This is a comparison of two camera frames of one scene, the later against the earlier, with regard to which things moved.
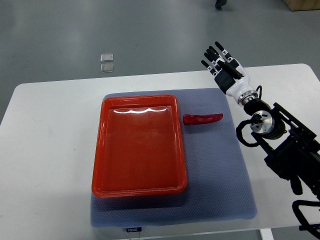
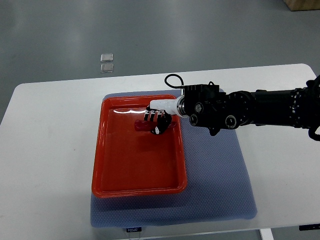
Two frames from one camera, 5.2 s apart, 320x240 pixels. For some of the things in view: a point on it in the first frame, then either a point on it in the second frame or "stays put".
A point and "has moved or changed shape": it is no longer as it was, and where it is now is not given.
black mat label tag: x=134 y=229 stays put
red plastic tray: x=138 y=150 stays put
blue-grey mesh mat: x=218 y=187 stays put
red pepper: x=189 y=119 has moved or changed shape
